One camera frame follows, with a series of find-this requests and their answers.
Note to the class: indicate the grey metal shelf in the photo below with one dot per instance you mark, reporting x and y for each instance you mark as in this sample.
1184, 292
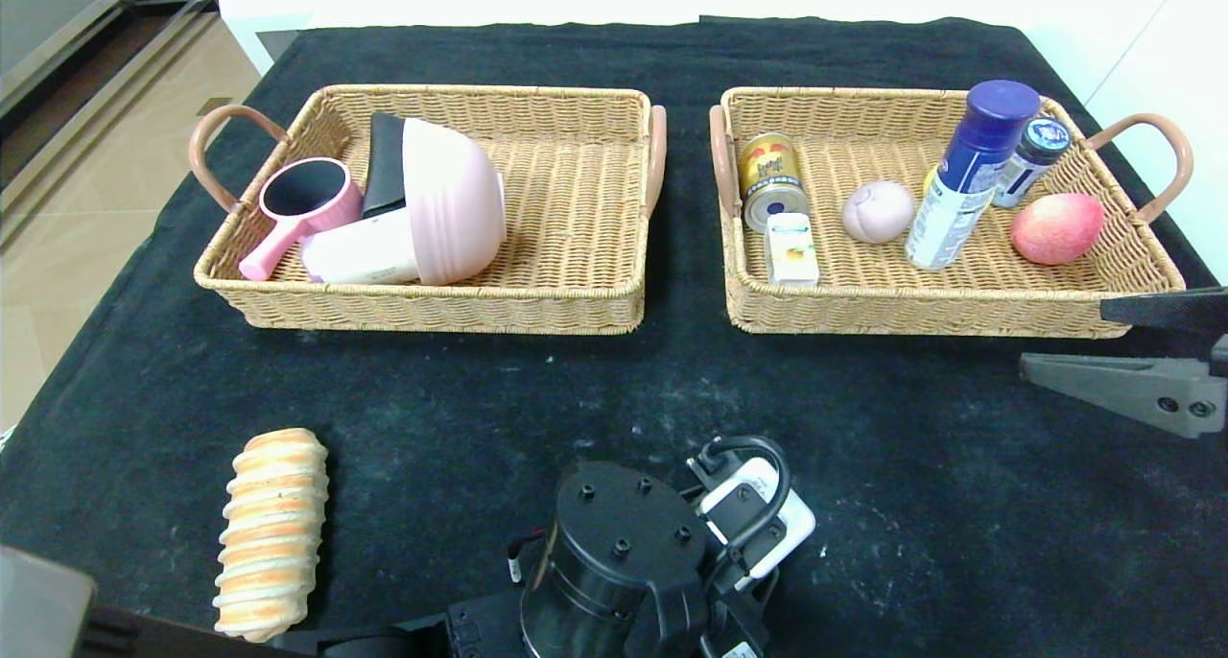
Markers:
58, 25

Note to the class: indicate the gold drink can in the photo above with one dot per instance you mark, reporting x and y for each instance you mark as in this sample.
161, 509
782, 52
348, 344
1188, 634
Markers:
767, 174

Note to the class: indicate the black glasses case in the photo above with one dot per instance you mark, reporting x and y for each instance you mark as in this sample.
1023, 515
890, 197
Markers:
386, 169

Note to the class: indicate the mauve round peach bun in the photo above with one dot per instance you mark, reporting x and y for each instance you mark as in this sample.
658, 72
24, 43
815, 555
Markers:
878, 212

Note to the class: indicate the pink bowl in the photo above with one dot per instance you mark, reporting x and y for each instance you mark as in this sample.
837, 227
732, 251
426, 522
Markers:
451, 207

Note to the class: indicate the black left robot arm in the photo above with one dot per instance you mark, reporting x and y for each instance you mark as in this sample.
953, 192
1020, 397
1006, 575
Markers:
624, 562

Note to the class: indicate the small dark blue bottle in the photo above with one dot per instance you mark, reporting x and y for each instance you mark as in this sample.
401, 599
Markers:
1034, 159

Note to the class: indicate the red peach fruit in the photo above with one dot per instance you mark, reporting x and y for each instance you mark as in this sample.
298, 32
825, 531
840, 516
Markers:
1055, 228

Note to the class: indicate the wicker basket holding food items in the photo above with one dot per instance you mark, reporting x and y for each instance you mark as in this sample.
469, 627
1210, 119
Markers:
854, 293

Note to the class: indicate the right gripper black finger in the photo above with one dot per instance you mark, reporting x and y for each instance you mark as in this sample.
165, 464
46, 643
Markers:
1170, 310
1142, 394

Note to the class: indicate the blue cap spray can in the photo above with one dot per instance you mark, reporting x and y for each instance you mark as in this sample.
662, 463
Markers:
959, 198

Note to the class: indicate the striped orange bread roll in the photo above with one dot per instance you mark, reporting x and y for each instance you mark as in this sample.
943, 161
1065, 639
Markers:
269, 543

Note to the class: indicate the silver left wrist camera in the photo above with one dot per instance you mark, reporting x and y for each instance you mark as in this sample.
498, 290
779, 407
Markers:
796, 528

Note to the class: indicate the small white juice carton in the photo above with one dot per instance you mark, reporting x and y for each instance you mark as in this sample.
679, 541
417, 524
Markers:
791, 250

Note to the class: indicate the purple-lidded white jar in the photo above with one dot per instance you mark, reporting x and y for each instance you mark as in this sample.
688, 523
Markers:
365, 250

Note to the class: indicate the wicker basket holding pink mug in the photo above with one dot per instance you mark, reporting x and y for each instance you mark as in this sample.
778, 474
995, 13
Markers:
576, 217

